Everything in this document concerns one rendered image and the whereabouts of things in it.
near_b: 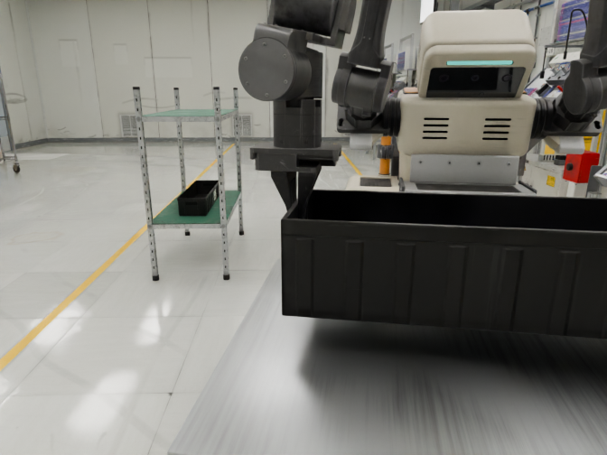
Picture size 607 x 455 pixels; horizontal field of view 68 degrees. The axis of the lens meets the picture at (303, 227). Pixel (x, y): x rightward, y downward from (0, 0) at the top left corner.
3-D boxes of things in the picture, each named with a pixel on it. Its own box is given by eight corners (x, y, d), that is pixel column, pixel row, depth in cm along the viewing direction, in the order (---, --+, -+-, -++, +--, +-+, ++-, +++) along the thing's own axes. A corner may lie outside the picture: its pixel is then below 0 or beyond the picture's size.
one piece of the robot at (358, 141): (351, 139, 110) (352, 92, 106) (372, 140, 110) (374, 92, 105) (349, 150, 101) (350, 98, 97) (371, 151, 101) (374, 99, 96)
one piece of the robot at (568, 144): (542, 142, 104) (553, 92, 99) (565, 143, 104) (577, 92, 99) (558, 154, 95) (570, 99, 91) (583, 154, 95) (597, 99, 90)
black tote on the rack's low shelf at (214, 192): (206, 216, 275) (205, 198, 272) (178, 216, 274) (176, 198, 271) (220, 195, 329) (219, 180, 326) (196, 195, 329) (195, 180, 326)
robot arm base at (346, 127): (391, 100, 103) (339, 100, 105) (394, 78, 96) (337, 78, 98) (390, 134, 100) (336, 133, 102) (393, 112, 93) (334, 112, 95)
